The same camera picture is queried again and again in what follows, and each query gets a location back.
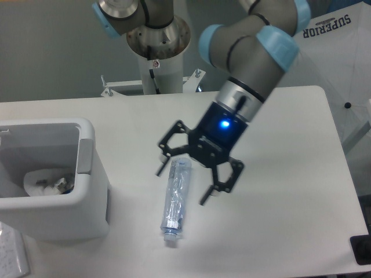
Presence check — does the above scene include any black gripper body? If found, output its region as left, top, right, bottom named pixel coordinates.
left=188, top=102, right=248, bottom=168

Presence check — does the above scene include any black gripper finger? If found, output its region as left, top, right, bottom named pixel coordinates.
left=155, top=120, right=194, bottom=177
left=198, top=158, right=245, bottom=207

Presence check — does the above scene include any crushed clear plastic bottle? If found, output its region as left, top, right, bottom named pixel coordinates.
left=161, top=158, right=192, bottom=242

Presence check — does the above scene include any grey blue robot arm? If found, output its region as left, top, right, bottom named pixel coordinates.
left=92, top=1, right=311, bottom=203

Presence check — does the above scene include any white plastic trash can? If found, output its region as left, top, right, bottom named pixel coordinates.
left=1, top=118, right=110, bottom=240

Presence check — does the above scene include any black device at table edge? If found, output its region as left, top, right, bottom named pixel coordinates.
left=350, top=235, right=370, bottom=265

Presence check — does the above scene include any white umbrella with lettering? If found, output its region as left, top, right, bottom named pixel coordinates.
left=279, top=1, right=370, bottom=152

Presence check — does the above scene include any white paper sheet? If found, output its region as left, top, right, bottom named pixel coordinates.
left=1, top=222, right=30, bottom=277

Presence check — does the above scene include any white metal base bracket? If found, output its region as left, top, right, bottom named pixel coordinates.
left=101, top=68, right=206, bottom=97

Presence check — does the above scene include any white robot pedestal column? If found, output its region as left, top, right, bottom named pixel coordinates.
left=137, top=54, right=183, bottom=95

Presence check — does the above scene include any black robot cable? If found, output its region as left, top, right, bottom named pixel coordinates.
left=146, top=45, right=161, bottom=95

